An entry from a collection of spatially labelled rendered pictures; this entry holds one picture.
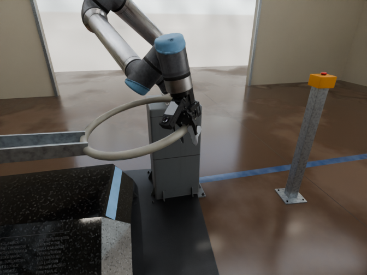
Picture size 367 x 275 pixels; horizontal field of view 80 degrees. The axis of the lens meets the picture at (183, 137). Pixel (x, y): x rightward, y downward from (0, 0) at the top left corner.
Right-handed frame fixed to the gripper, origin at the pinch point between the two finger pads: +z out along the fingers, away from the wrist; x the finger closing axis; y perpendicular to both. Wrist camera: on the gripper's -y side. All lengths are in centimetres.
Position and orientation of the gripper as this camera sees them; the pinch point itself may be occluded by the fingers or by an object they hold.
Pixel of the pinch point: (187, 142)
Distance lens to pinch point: 82.2
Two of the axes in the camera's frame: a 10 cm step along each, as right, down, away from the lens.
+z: 1.9, 8.4, 5.1
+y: 5.3, -5.3, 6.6
